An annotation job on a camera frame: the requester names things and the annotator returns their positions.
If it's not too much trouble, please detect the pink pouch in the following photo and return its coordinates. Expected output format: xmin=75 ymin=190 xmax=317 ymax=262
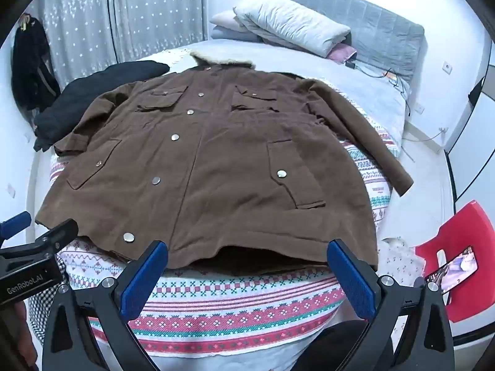
xmin=327 ymin=43 xmax=356 ymax=62

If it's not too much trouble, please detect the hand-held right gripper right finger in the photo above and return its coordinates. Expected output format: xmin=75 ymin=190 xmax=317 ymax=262
xmin=326 ymin=239 xmax=456 ymax=371

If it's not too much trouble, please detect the dark hanging coat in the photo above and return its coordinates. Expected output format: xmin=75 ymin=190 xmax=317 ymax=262
xmin=11 ymin=13 xmax=60 ymax=111

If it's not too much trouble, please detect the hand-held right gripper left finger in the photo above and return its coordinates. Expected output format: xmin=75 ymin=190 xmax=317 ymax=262
xmin=41 ymin=240 xmax=169 ymax=371

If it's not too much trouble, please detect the grey quilted headboard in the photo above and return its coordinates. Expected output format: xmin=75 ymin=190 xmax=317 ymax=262
xmin=255 ymin=0 xmax=426 ymax=86

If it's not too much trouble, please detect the smartphone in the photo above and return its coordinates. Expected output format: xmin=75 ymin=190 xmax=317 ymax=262
xmin=424 ymin=246 xmax=479 ymax=294

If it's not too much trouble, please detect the red plastic chair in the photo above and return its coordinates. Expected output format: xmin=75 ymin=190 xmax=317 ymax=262
xmin=415 ymin=200 xmax=485 ymax=323

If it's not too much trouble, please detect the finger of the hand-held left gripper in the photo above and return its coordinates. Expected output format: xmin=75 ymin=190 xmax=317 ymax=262
xmin=0 ymin=211 xmax=32 ymax=242
xmin=0 ymin=218 xmax=80 ymax=259

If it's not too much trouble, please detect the black wardrobe handle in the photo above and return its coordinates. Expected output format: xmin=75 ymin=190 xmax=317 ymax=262
xmin=469 ymin=77 xmax=486 ymax=105

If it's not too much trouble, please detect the patterned blanket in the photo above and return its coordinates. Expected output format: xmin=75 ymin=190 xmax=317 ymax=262
xmin=29 ymin=124 xmax=407 ymax=358

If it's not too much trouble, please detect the brown jacket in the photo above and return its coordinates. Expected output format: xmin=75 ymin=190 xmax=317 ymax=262
xmin=35 ymin=50 xmax=414 ymax=271

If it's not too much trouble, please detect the black garment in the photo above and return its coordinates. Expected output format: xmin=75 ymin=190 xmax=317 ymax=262
xmin=33 ymin=61 xmax=171 ymax=153

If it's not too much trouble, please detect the black white checked cloth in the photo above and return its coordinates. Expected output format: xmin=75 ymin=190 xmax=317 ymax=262
xmin=29 ymin=257 xmax=78 ymax=341

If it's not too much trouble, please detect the white wardrobe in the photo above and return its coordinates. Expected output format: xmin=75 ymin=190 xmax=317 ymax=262
xmin=445 ymin=42 xmax=495 ymax=217

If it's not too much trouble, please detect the pale pink pillow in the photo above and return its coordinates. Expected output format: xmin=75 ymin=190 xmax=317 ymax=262
xmin=211 ymin=11 xmax=248 ymax=32

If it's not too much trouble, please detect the white floral cloth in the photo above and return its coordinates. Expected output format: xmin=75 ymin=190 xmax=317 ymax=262
xmin=377 ymin=237 xmax=426 ymax=288

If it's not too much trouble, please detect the grey patterned curtain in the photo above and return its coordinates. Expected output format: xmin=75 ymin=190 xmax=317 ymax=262
xmin=23 ymin=0 xmax=209 ymax=86

